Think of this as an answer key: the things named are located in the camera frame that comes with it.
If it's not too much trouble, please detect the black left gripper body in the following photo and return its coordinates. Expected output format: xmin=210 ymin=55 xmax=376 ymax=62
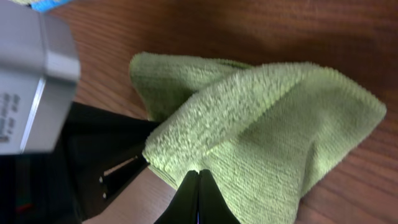
xmin=1 ymin=103 xmax=157 ymax=223

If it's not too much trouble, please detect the green microfiber cloth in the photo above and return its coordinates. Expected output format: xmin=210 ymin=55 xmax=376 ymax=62
xmin=129 ymin=53 xmax=386 ymax=223

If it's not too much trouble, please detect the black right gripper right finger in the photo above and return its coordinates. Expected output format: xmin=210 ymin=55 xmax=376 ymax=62
xmin=198 ymin=169 xmax=240 ymax=224

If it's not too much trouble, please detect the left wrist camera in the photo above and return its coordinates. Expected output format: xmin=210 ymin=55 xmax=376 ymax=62
xmin=1 ymin=1 xmax=80 ymax=155

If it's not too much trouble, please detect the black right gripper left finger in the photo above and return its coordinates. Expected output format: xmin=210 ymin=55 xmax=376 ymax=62
xmin=154 ymin=170 xmax=199 ymax=224

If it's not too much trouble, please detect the light green folded cloth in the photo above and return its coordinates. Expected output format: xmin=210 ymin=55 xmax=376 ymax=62
xmin=10 ymin=0 xmax=40 ymax=5

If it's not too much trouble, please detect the blue folded cloth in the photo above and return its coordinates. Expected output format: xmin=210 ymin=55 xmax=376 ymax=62
xmin=29 ymin=0 xmax=72 ymax=12

